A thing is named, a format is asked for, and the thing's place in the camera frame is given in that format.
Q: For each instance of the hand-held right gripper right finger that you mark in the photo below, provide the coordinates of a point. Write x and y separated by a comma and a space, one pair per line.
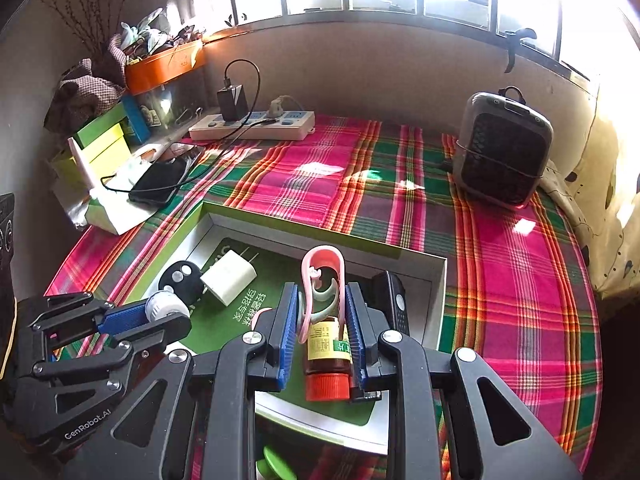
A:
352, 335

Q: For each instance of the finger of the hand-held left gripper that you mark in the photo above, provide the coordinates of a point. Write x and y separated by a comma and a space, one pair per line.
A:
150, 335
122, 317

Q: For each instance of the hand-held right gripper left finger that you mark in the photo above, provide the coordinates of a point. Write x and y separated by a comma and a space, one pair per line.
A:
287, 330

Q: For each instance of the pink plastic clip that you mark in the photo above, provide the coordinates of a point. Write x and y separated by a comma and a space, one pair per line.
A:
325, 255
260, 312

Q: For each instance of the green cardboard box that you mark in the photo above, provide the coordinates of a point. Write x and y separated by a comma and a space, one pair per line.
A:
235, 320

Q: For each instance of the brown medicine bottle red cap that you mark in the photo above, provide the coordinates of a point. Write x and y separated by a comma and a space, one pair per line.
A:
325, 385

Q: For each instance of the white wall charger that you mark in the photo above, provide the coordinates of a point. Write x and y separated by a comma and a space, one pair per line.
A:
227, 275

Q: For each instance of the slim remote control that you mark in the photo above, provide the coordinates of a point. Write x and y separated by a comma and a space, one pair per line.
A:
395, 300

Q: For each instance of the pale green bag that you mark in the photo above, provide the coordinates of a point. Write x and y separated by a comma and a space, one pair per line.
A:
117, 215

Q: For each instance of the white paper sheet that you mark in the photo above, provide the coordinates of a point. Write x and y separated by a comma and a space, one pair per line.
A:
75, 210

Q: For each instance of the black smartphone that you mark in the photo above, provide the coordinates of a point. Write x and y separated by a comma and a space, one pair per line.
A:
160, 180

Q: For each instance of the plaid blanket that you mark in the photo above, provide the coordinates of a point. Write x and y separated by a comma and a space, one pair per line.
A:
500, 285

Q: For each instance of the white flat stick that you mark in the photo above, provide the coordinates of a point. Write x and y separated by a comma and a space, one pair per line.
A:
82, 165

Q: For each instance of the yellow box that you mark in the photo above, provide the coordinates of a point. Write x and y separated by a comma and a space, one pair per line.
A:
107, 152

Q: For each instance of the green and blue box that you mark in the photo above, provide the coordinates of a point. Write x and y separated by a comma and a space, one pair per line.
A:
110, 120

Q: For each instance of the white power strip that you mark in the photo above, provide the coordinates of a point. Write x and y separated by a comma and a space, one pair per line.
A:
290, 130

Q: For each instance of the clear plastic box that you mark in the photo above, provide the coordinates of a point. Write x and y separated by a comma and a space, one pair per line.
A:
170, 105

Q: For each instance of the white plug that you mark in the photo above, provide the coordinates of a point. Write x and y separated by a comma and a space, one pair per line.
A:
276, 107

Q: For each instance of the checkered cloth bag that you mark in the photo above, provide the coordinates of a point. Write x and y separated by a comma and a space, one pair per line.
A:
80, 95

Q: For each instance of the black power adapter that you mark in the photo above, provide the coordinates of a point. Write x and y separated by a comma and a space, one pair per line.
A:
230, 102

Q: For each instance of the small grey fan heater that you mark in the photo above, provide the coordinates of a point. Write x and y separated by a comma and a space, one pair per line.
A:
500, 150

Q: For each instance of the orange box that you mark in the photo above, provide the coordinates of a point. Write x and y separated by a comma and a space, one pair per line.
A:
160, 67

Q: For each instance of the cream heart print curtain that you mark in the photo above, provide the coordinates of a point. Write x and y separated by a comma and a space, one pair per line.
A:
600, 220

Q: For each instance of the pile of plastic packets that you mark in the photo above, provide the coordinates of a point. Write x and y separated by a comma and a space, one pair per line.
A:
150, 35

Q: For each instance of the dry twigs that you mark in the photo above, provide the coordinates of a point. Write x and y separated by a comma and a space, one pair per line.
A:
85, 10

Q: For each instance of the window grille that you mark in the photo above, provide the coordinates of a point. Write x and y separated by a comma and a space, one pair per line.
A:
420, 10

